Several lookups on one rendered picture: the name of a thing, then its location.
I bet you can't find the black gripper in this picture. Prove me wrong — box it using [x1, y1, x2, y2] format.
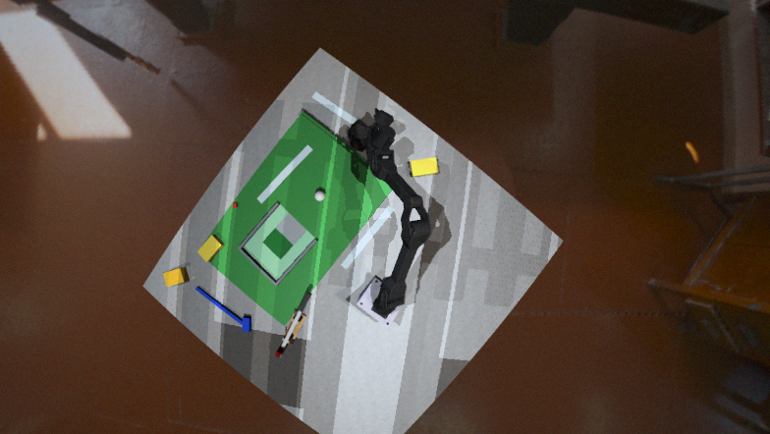
[351, 108, 394, 152]

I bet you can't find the light grey flat bar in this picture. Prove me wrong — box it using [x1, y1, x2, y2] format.
[257, 145, 313, 203]
[311, 91, 357, 124]
[341, 205, 394, 269]

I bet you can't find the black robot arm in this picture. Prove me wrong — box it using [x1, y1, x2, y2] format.
[348, 119, 431, 318]

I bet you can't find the green flat mat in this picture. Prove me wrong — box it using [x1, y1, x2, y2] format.
[205, 114, 392, 326]

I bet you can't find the blue golf putter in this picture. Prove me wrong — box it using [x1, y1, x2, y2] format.
[195, 286, 251, 332]

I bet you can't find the yellow rectangular block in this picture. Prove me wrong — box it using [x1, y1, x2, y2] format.
[197, 235, 224, 262]
[411, 157, 438, 177]
[163, 267, 190, 287]

